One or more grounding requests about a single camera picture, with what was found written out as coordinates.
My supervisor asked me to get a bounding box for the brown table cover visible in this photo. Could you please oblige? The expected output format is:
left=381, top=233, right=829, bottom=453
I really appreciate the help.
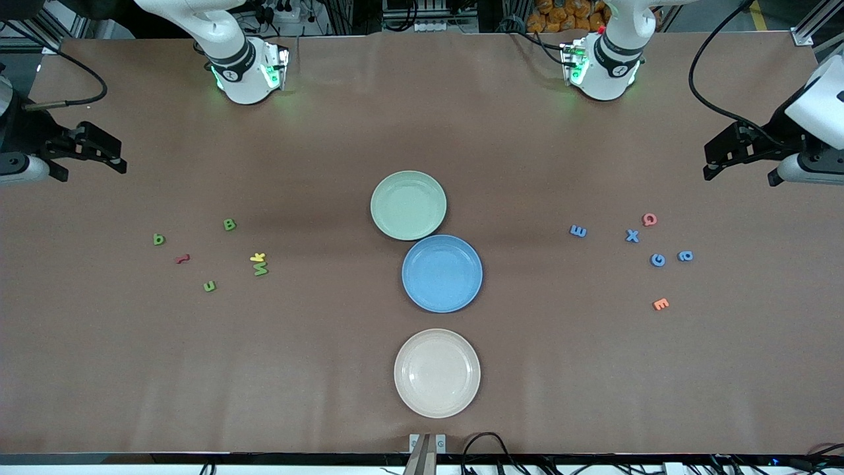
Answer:
left=0, top=30, right=844, bottom=456

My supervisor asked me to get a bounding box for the aluminium frame rail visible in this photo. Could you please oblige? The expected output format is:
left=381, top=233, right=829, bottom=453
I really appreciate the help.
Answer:
left=0, top=13, right=63, bottom=55
left=791, top=0, right=844, bottom=47

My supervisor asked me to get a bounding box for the aluminium camera mount post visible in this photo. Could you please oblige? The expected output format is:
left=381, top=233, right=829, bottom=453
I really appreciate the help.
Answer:
left=404, top=433, right=447, bottom=475

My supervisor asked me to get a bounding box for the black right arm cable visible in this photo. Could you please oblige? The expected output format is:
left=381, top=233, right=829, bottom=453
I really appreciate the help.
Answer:
left=0, top=20, right=108, bottom=111

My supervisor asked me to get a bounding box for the metal equipment rack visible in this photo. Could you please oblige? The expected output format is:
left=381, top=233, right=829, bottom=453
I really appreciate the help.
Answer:
left=381, top=0, right=481, bottom=34

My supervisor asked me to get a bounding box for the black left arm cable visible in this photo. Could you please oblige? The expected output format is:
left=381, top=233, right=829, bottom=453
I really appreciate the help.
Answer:
left=688, top=0, right=769, bottom=133

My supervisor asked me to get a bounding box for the green plate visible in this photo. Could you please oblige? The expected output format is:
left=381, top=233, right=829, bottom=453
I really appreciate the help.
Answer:
left=371, top=170, right=448, bottom=241

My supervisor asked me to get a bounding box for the black base cable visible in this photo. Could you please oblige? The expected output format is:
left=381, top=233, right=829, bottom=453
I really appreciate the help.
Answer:
left=511, top=26, right=568, bottom=67

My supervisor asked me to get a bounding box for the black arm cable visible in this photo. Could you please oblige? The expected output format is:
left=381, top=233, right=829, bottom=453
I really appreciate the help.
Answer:
left=688, top=0, right=769, bottom=133
left=0, top=20, right=108, bottom=111

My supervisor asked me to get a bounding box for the bag of orange items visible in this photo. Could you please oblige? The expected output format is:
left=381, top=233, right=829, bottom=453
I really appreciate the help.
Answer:
left=526, top=0, right=609, bottom=34

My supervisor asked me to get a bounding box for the blue plate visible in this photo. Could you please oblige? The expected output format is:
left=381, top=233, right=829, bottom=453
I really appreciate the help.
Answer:
left=402, top=234, right=483, bottom=313

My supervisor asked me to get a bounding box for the black cable loop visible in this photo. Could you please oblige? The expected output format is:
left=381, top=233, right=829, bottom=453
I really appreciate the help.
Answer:
left=460, top=432, right=528, bottom=475

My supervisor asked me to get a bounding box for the beige plate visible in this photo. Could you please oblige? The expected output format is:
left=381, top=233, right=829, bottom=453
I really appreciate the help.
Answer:
left=394, top=329, right=481, bottom=419

